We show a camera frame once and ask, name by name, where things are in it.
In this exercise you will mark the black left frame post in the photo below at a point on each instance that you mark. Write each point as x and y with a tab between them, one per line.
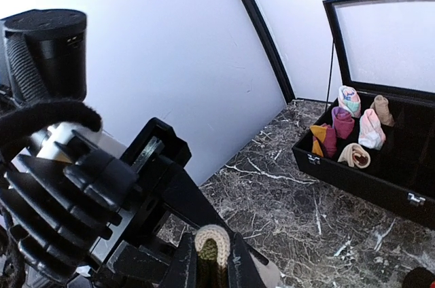
268	44

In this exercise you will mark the multicolour rolled sock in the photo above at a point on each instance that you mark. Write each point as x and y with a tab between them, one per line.
349	100

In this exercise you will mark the magenta rolled sock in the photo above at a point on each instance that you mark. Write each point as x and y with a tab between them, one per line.
342	122

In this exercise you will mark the beige rolled sock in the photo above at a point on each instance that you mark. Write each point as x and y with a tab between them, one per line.
355	156

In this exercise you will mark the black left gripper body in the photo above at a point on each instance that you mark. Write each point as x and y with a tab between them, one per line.
74	211

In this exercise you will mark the black argyle orange red sock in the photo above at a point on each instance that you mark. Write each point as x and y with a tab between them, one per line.
419	278

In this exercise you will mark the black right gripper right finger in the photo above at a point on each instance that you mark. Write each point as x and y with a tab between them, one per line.
242	272

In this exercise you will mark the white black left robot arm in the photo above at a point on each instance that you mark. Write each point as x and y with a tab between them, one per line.
43	77

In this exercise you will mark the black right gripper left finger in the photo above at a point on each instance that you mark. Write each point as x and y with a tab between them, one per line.
182	270

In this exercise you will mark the striped beige maroon sock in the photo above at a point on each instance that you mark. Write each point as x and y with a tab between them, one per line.
212	245

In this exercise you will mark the pink white rolled sock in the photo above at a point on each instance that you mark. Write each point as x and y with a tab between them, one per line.
371	133

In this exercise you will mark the black box with glass lid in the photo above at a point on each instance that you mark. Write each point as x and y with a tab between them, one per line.
384	47

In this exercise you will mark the brown rolled sock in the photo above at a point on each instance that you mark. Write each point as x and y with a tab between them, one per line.
381	107

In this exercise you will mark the orange rolled sock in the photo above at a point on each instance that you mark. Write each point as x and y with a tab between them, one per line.
324	140

